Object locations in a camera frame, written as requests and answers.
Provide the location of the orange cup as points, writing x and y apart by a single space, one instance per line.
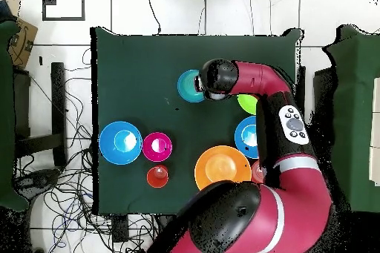
157 177

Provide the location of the black floor stand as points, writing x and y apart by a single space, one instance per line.
323 101
58 101

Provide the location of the small ribbed blue bowl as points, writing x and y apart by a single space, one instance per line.
187 86

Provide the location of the large green bowl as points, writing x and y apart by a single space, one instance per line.
248 103

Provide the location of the black power strip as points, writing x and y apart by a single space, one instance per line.
120 230

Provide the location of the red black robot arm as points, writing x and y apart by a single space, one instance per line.
267 205

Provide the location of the dark green table cloth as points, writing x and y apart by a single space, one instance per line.
133 72

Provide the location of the large yellow bowl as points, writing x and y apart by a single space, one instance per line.
219 167

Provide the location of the green cloth covered table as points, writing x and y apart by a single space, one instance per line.
356 86
6 116

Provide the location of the cardboard box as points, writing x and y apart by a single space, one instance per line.
23 42

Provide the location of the large blue bowl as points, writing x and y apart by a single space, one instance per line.
246 137
108 143

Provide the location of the black chair base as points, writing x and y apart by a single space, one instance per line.
35 180

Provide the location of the small pink bowl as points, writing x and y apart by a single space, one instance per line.
157 147

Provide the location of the orange bowl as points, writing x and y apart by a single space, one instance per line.
256 173

